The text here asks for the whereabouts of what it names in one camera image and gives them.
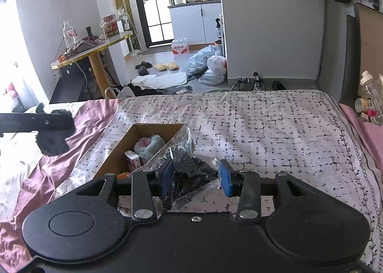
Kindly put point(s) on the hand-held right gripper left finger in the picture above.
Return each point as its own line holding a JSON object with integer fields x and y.
{"x": 166, "y": 175}

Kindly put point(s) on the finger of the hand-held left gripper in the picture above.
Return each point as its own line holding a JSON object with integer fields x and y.
{"x": 30, "y": 121}

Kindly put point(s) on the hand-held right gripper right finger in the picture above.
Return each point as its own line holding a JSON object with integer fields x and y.
{"x": 226, "y": 180}

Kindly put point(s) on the clear packet with black cloth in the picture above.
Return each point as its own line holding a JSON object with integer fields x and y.
{"x": 191, "y": 171}

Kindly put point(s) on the black fluffy plush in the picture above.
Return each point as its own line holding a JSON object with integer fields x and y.
{"x": 51, "y": 144}

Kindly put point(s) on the orange green toy ball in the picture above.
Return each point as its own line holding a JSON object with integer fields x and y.
{"x": 122, "y": 175}

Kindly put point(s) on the brown cardboard box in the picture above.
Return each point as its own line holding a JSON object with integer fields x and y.
{"x": 116, "y": 153}

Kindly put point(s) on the pink cloth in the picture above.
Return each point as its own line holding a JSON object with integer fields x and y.
{"x": 11, "y": 91}

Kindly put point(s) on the light blue fluffy plush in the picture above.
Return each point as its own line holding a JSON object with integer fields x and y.
{"x": 149, "y": 144}

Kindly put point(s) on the small pink white box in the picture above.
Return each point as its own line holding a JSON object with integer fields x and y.
{"x": 133, "y": 160}

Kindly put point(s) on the white bed sheet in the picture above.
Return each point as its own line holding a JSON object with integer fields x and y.
{"x": 15, "y": 156}

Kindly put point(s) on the black cabinet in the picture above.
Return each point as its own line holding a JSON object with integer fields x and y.
{"x": 65, "y": 87}

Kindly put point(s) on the pink bed sheet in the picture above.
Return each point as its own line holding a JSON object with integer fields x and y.
{"x": 45, "y": 177}

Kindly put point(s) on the red snack packet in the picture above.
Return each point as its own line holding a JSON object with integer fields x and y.
{"x": 62, "y": 58}

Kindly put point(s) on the round gold-edged table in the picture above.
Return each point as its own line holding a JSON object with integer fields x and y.
{"x": 95, "y": 69}

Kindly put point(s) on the black clothes pile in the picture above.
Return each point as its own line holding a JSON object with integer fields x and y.
{"x": 140, "y": 90}

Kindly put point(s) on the green cloth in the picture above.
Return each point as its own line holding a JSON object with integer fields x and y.
{"x": 218, "y": 90}

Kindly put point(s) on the white tote bag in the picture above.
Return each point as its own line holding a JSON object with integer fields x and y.
{"x": 124, "y": 93}

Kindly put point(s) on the clear water bottle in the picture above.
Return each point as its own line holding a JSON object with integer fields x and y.
{"x": 69, "y": 36}

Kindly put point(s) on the white floor cloth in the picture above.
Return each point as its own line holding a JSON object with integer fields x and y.
{"x": 161, "y": 79}

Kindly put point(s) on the grey sneaker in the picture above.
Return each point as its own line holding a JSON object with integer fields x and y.
{"x": 241, "y": 84}
{"x": 258, "y": 82}

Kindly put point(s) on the maroon cloth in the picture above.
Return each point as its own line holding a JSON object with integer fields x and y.
{"x": 88, "y": 43}

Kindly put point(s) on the small clear plastic bag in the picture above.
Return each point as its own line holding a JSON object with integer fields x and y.
{"x": 211, "y": 78}

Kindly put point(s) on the black slipper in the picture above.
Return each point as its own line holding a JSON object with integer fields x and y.
{"x": 144, "y": 65}
{"x": 143, "y": 71}

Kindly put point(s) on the small black bottle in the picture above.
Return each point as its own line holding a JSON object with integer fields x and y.
{"x": 89, "y": 31}

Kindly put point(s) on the yellow slipper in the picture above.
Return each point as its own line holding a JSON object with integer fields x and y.
{"x": 160, "y": 67}
{"x": 172, "y": 66}

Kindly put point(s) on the black shoe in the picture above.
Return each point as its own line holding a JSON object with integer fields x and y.
{"x": 279, "y": 85}

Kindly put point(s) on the white red plastic bag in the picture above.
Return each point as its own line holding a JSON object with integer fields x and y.
{"x": 217, "y": 64}

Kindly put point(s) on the grey clear plastic bag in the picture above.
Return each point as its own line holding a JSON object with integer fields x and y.
{"x": 199, "y": 58}

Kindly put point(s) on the red snack box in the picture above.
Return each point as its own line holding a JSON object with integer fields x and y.
{"x": 109, "y": 27}

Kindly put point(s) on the red white bottle pack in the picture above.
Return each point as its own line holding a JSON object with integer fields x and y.
{"x": 180, "y": 47}

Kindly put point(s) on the white standing fan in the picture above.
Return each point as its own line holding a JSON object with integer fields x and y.
{"x": 124, "y": 16}

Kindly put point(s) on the pink pillow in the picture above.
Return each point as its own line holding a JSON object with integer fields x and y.
{"x": 359, "y": 129}

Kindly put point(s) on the white spray bottle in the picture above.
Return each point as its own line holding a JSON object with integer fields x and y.
{"x": 218, "y": 30}

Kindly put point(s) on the white kitchen cabinet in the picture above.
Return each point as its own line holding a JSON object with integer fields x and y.
{"x": 191, "y": 24}

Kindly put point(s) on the dark headboard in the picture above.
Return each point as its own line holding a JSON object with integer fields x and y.
{"x": 350, "y": 66}

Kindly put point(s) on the black-framed glass door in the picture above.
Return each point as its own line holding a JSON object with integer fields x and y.
{"x": 155, "y": 6}

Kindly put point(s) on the clear plastic bottle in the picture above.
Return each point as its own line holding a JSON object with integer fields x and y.
{"x": 371, "y": 90}

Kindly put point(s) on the brown board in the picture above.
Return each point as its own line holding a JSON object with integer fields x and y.
{"x": 371, "y": 39}

